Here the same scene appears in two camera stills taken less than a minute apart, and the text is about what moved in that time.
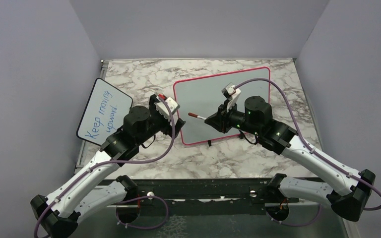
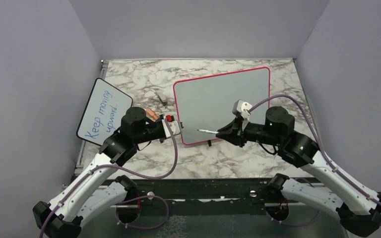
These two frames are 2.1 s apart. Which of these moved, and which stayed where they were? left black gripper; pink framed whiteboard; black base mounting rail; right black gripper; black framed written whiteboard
Moved: right black gripper; left black gripper
Stayed: black framed written whiteboard; pink framed whiteboard; black base mounting rail
